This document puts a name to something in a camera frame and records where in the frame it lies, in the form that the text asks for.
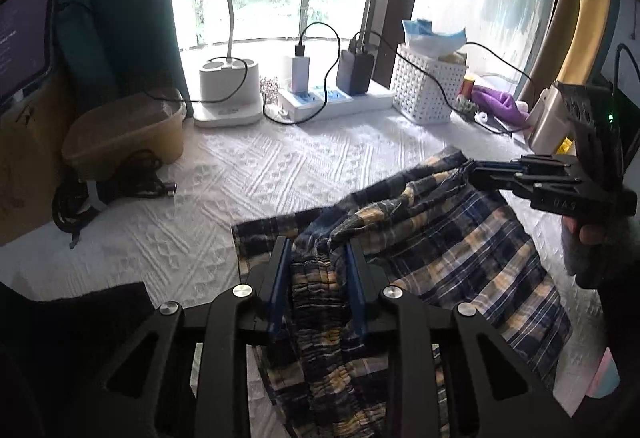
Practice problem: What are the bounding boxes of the white charger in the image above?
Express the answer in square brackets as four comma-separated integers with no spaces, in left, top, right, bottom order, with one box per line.
[283,54,311,94]

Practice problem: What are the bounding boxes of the black charger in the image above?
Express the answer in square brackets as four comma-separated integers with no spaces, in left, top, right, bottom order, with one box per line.
[335,49,376,96]

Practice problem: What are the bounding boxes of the teal curtain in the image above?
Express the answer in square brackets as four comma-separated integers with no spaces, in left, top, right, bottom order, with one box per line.
[50,0,190,120]

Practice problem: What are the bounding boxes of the beige lidded container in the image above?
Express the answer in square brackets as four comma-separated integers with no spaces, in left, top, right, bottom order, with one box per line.
[60,87,187,182]

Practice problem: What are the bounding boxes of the white desk lamp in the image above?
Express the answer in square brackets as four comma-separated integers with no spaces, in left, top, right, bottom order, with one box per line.
[125,0,265,129]

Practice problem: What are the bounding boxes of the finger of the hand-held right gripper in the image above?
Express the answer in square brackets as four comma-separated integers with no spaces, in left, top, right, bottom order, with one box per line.
[469,165,577,200]
[466,155,577,177]

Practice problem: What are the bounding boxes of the white power strip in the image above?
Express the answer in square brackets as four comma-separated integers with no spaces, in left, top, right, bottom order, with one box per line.
[276,81,396,123]

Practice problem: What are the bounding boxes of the person's right hand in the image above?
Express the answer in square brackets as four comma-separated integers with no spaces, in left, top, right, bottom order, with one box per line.
[562,216,607,290]

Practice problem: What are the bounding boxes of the brown cardboard box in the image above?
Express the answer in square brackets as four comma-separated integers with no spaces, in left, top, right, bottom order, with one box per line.
[0,68,77,247]

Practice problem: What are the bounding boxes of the navy yellow plaid pants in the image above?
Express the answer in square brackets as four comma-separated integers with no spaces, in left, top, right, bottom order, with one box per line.
[231,145,573,438]

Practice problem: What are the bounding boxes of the blue face mask pack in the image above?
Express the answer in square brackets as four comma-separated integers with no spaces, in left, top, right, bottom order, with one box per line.
[402,18,469,58]

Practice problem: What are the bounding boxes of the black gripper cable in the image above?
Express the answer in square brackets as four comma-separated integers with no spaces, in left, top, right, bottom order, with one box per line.
[613,43,640,92]

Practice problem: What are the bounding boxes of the black cable bundle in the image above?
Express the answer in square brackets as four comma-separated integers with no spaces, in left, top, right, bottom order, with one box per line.
[51,150,180,250]

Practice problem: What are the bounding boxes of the white woven plastic basket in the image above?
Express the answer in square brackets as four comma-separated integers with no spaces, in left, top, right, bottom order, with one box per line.
[389,43,469,127]

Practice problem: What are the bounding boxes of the pastel pink blue object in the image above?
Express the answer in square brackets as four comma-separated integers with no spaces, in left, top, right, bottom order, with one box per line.
[584,347,622,400]

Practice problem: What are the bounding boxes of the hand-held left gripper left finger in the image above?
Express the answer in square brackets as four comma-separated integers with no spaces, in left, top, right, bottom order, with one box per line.
[75,235,293,438]

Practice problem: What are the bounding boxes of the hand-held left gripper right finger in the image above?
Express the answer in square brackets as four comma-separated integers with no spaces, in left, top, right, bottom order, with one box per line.
[342,238,571,438]

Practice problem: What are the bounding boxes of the white textured tablecloth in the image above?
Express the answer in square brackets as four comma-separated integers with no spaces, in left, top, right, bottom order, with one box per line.
[0,107,623,438]

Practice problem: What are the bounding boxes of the black charger cable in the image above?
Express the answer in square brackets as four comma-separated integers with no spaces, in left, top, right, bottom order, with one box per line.
[261,21,344,125]
[349,30,539,135]

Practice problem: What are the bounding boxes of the purple cloth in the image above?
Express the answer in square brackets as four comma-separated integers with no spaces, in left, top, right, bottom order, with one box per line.
[470,85,532,127]

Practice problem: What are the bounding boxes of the computer monitor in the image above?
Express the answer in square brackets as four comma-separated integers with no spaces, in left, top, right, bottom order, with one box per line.
[0,0,57,108]

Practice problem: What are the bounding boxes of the black lamp cable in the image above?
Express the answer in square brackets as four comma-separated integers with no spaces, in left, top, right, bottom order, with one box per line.
[144,60,251,120]

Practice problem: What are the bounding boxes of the yellow curtain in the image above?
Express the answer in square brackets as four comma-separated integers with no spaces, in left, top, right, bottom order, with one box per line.
[519,0,614,105]

